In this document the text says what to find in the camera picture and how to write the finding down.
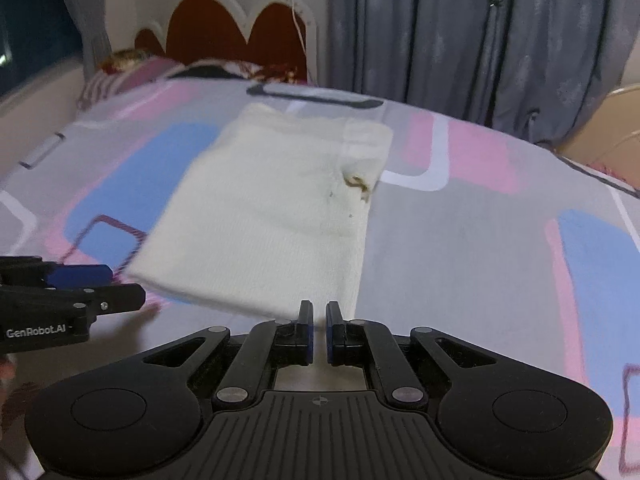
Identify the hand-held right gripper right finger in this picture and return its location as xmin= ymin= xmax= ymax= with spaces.
xmin=326 ymin=301 xmax=499 ymax=407

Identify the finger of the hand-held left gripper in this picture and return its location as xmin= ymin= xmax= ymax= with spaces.
xmin=0 ymin=255 xmax=114 ymax=290
xmin=0 ymin=282 xmax=147 ymax=317

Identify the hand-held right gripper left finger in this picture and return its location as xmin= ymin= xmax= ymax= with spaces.
xmin=142 ymin=300 xmax=315 ymax=409

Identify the cream white towel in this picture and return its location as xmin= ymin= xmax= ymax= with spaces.
xmin=125 ymin=102 xmax=395 ymax=320

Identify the pastel patterned bed sheet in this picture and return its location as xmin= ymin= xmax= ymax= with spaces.
xmin=0 ymin=76 xmax=640 ymax=480

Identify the pink striped pillow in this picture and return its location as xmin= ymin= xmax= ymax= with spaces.
xmin=76 ymin=50 xmax=187 ymax=112

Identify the dark window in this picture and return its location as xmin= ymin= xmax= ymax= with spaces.
xmin=0 ymin=0 xmax=84 ymax=99

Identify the grey side curtain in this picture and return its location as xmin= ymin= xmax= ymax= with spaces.
xmin=54 ymin=0 xmax=117 ymax=78

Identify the dark floral pillow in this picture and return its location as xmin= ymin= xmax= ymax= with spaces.
xmin=172 ymin=59 xmax=302 ymax=84

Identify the red and white headboard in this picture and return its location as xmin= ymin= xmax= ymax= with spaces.
xmin=134 ymin=0 xmax=319 ymax=84

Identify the blue-grey curtain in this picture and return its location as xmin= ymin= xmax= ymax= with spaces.
xmin=325 ymin=0 xmax=640 ymax=147

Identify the cream arched headboard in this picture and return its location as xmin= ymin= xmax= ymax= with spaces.
xmin=556 ymin=85 xmax=640 ymax=173

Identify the white wall cable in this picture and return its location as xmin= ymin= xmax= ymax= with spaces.
xmin=284 ymin=0 xmax=309 ymax=57

